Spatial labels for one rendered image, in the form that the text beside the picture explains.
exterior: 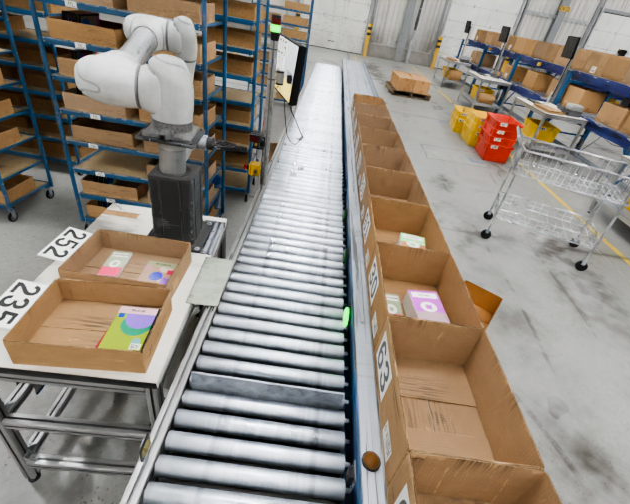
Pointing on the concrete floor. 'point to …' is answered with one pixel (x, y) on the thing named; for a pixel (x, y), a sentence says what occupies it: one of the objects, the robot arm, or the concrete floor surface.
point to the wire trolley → (563, 188)
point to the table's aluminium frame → (5, 423)
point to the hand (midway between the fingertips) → (241, 148)
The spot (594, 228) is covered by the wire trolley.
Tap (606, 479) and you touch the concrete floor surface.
